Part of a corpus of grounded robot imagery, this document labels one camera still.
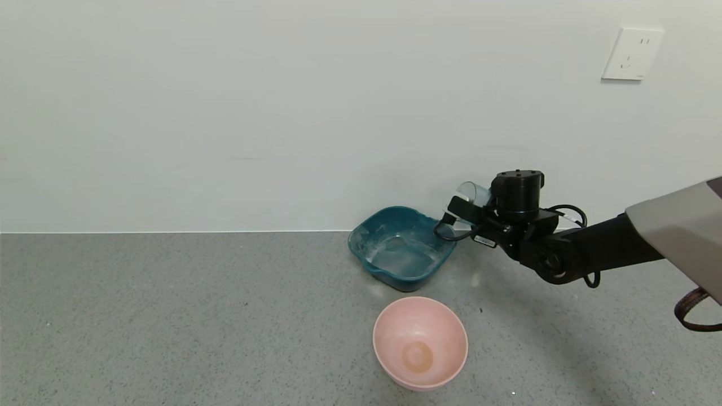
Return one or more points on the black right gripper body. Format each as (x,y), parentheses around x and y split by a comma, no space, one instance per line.
(461,210)

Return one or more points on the clear ribbed plastic cup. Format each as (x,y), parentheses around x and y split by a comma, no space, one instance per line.
(475,193)

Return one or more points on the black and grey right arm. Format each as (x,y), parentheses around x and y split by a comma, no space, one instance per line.
(620,242)

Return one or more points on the teal square plastic bowl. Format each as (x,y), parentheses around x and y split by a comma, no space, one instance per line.
(403,254)

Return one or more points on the pink round bowl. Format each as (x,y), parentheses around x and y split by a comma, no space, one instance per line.
(420,344)

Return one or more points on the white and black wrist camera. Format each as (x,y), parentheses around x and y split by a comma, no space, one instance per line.
(465,210)

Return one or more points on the white wall socket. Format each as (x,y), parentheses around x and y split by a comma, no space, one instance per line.
(633,53)

